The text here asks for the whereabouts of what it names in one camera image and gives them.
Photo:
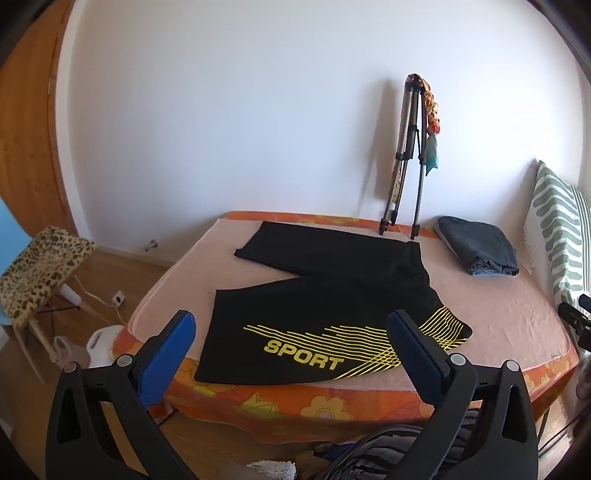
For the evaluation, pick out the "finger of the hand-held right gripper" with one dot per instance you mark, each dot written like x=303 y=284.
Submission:
x=577 y=323

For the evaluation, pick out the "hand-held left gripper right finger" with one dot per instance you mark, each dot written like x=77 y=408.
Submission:
x=415 y=357

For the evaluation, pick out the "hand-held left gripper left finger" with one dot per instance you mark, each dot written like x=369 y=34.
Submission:
x=166 y=357

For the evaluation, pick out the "black pants with yellow print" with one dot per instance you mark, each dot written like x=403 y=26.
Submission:
x=346 y=286

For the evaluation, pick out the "white plastic jug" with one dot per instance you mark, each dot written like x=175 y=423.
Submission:
x=104 y=341

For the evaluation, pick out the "beige blanket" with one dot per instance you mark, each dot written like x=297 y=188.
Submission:
x=508 y=314

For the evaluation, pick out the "white power adapter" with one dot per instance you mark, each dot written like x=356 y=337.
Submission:
x=119 y=298

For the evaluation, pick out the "black and white striped cloth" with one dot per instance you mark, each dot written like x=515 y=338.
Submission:
x=383 y=445

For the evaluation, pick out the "green and white patterned pillow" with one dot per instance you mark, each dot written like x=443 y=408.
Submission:
x=558 y=221

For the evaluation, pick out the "metal door stopper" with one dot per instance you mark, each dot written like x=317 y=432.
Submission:
x=150 y=245

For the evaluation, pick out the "bed with orange floral sheet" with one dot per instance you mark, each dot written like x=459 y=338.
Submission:
x=277 y=406

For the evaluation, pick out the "folded blue jeans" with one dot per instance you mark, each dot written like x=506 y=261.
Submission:
x=480 y=244

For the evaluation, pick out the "white mop head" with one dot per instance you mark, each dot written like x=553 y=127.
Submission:
x=272 y=470

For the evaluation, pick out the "leopard print chair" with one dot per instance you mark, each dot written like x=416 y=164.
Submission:
x=37 y=272

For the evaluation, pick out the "light blue panel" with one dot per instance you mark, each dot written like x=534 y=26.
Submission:
x=7 y=258

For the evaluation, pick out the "grey metal tripod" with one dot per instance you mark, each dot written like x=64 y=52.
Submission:
x=405 y=153

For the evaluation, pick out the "colourful scarf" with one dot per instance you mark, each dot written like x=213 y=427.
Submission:
x=431 y=152

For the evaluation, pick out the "wooden door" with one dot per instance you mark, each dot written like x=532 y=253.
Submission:
x=27 y=138

